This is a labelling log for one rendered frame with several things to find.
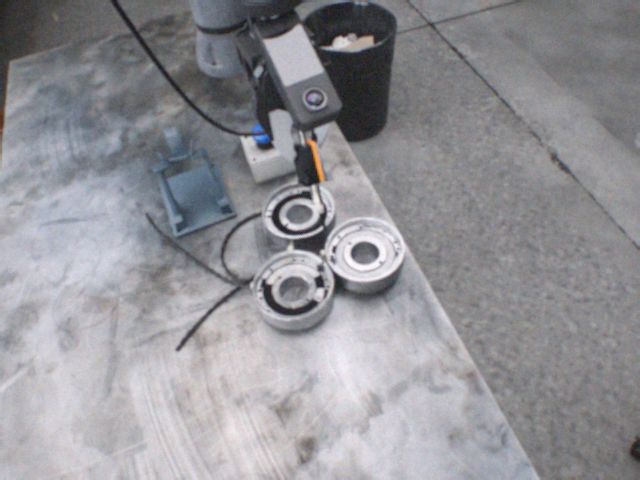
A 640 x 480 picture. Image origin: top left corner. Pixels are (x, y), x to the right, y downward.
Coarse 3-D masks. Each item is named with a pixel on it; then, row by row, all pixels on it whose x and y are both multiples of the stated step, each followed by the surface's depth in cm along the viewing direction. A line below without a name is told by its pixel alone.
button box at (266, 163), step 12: (252, 144) 83; (264, 144) 82; (252, 156) 82; (264, 156) 81; (276, 156) 81; (252, 168) 81; (264, 168) 82; (276, 168) 83; (288, 168) 84; (264, 180) 84
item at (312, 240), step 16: (272, 192) 77; (288, 192) 78; (272, 208) 77; (288, 208) 76; (304, 208) 78; (272, 224) 75; (288, 224) 75; (304, 224) 74; (272, 240) 75; (288, 240) 72; (304, 240) 72; (320, 240) 73
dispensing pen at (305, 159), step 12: (300, 132) 62; (300, 144) 62; (300, 156) 61; (312, 156) 61; (300, 168) 63; (312, 168) 62; (300, 180) 65; (312, 180) 62; (312, 192) 64; (324, 228) 66
